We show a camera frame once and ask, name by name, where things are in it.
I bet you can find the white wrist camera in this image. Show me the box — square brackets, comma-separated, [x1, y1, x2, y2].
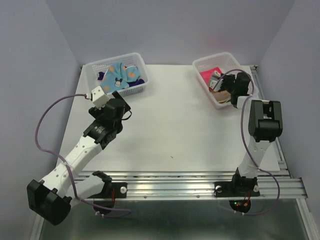
[91, 86, 110, 109]
[208, 70, 222, 91]

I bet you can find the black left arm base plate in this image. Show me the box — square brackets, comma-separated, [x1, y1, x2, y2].
[86, 182, 128, 199]

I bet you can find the white basket with towels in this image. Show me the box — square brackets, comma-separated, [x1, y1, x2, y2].
[81, 52, 150, 97]

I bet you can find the purple towel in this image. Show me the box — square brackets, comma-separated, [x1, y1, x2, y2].
[97, 71, 145, 87]

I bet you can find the pink microfiber towel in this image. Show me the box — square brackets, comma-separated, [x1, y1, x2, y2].
[200, 67, 222, 84]

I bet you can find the orange dotted cartoon towel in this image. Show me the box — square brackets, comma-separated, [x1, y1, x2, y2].
[208, 87, 231, 104]

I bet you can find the white empty plastic basket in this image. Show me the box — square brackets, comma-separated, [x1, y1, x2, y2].
[191, 51, 260, 111]

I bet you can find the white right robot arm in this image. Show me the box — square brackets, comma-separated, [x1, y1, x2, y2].
[212, 69, 283, 198]

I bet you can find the aluminium rail frame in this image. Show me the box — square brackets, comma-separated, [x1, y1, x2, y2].
[29, 64, 316, 240]

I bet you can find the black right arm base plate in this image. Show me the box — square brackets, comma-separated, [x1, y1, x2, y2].
[214, 181, 261, 199]

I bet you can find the blue dotted cartoon towel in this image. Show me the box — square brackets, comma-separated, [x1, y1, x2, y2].
[100, 62, 141, 94]

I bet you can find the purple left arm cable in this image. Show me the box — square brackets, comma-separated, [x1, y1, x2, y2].
[34, 93, 132, 218]

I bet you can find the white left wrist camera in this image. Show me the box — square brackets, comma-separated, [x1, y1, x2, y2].
[91, 86, 110, 109]

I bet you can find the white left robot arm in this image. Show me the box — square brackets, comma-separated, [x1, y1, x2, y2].
[26, 87, 131, 226]

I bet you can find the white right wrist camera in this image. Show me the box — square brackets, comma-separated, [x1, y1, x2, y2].
[208, 70, 222, 91]

